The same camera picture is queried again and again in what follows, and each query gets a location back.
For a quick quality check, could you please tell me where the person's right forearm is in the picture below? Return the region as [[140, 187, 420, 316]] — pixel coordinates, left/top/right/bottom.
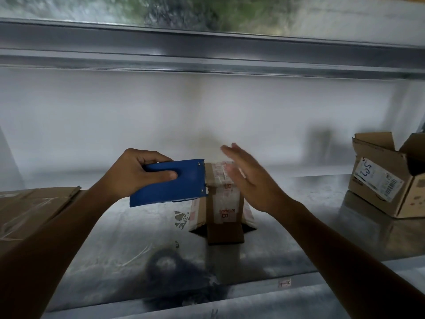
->
[[270, 200, 425, 319]]

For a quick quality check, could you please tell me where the person's left forearm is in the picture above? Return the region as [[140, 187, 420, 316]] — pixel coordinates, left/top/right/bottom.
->
[[0, 177, 123, 319]]

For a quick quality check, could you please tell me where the person's right hand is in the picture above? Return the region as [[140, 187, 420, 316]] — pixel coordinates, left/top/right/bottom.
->
[[220, 143, 295, 216]]

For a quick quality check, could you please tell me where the metal shelf beam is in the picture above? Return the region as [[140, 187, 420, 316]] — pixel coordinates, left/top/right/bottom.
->
[[0, 18, 425, 80]]

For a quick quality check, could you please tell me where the flat cardboard box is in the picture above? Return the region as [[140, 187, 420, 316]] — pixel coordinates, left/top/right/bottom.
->
[[0, 186, 82, 259]]

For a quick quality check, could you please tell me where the blue tape dispenser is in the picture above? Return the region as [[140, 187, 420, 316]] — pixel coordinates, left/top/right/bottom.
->
[[129, 159, 208, 208]]

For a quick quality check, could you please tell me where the small taped cardboard box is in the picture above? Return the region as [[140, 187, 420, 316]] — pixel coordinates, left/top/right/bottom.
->
[[189, 161, 258, 246]]

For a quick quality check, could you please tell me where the open cardboard box white label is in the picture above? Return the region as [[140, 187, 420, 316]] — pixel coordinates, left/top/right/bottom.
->
[[348, 131, 425, 219]]

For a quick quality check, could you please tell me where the person's left hand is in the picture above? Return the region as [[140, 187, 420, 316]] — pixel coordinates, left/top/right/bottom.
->
[[102, 149, 178, 200]]

